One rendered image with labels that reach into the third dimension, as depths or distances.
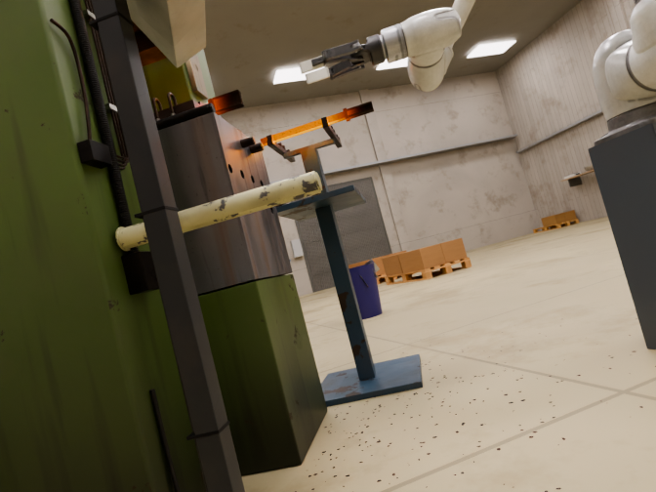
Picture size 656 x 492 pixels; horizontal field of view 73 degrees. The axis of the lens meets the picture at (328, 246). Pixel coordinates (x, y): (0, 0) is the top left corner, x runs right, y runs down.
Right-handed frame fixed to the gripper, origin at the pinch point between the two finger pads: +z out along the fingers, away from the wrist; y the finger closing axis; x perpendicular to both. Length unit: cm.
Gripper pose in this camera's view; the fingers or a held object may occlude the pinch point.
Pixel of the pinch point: (312, 70)
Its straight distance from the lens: 135.6
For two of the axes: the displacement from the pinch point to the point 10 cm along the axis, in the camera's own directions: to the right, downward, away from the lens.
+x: -2.5, -9.7, 0.6
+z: -9.5, 2.5, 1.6
